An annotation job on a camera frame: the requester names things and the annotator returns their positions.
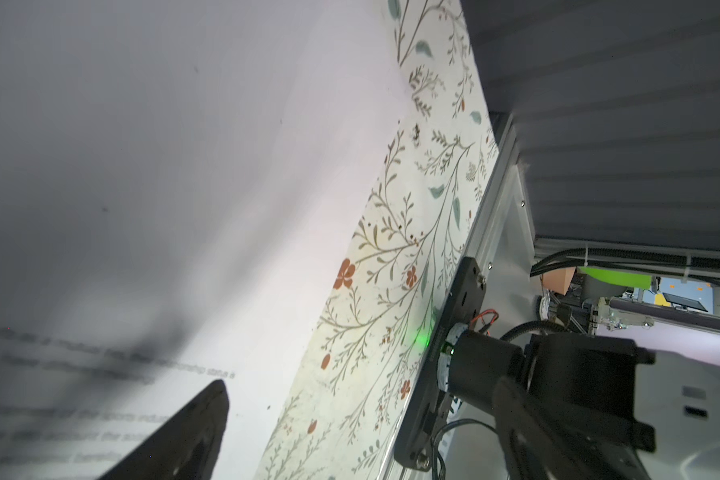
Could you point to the white printed paper sheet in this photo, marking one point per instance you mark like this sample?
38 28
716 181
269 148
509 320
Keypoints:
179 182

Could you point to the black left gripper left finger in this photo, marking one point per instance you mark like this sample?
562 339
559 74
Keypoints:
186 447

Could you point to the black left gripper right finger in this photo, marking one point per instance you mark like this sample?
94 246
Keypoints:
536 445

